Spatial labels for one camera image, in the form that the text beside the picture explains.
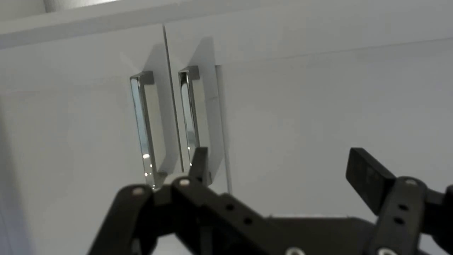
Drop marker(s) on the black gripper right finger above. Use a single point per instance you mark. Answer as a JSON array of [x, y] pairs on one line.
[[403, 206]]

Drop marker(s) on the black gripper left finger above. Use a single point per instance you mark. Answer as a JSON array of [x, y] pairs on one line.
[[202, 221]]

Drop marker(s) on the white cabinet door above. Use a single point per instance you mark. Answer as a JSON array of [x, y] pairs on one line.
[[68, 135], [301, 82]]

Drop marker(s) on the chrome door handle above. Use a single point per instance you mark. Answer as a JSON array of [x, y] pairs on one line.
[[187, 77], [137, 87]]

